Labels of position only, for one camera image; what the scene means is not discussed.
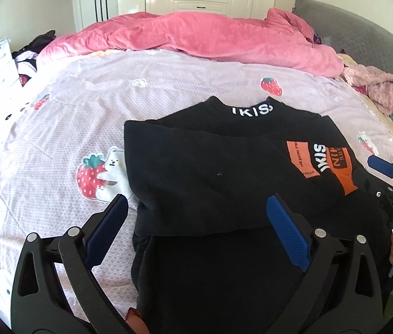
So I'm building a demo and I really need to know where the pink fluffy garment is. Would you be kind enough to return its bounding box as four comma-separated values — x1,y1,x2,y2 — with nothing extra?
343,64,393,116

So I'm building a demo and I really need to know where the black sweater with orange patches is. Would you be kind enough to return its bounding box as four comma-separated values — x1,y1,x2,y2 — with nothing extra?
124,96,392,334

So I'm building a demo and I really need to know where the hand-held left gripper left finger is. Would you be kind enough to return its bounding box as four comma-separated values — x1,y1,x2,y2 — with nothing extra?
10,194,132,334

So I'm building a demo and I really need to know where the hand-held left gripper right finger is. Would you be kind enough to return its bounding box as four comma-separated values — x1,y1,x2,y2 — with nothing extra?
267,194,382,334

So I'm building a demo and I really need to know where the pile of dark clothes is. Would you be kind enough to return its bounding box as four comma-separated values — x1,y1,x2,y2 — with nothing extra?
12,31,57,88

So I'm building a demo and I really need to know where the white door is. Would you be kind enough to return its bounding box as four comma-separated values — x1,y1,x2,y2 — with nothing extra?
71,0,119,33

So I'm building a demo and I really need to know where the strawberry print bed sheet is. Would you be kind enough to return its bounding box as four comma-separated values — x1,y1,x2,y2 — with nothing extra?
0,47,393,325

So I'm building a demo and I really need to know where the grey padded headboard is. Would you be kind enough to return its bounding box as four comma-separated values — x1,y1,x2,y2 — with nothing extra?
292,0,393,112

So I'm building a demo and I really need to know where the pink duvet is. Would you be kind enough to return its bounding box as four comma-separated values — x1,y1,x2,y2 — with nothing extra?
38,8,344,76

